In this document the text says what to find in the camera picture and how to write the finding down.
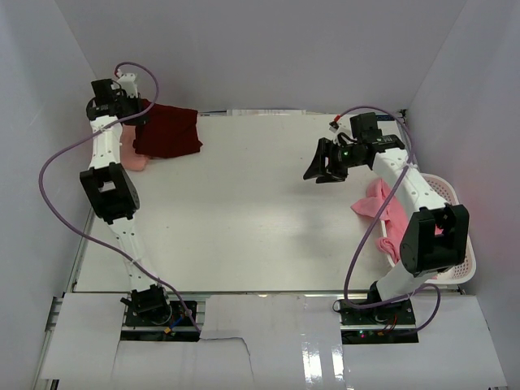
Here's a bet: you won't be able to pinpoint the white perforated plastic basket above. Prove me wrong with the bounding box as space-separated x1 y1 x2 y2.
381 173 476 284

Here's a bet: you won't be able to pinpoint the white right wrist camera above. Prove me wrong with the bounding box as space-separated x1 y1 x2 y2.
329 119 353 145

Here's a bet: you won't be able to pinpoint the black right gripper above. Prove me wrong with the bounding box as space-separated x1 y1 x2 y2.
302 138 365 184

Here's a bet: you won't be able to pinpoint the pink t shirt in basket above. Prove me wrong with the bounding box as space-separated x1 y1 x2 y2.
350 178 444 280

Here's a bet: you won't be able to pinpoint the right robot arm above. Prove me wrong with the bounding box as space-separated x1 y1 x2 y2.
303 112 470 324

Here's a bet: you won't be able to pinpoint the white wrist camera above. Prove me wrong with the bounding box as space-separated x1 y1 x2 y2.
329 119 353 145
115 70 139 98

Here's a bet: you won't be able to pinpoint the folded salmon t shirt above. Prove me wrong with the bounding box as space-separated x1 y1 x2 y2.
120 125 150 171

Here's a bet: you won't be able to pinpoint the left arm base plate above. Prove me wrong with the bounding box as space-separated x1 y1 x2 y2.
120 285 200 332

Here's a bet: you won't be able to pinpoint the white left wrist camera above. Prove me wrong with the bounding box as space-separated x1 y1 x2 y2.
115 70 139 98

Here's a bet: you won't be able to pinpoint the papers behind table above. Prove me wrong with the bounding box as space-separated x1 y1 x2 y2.
198 109 307 116

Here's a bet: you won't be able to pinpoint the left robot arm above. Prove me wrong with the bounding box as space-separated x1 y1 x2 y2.
80 71 172 324

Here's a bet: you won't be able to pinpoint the dark red t shirt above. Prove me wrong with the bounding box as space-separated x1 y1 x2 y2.
133 104 203 158

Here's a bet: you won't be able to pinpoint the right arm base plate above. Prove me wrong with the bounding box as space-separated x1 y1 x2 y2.
332 300 415 329

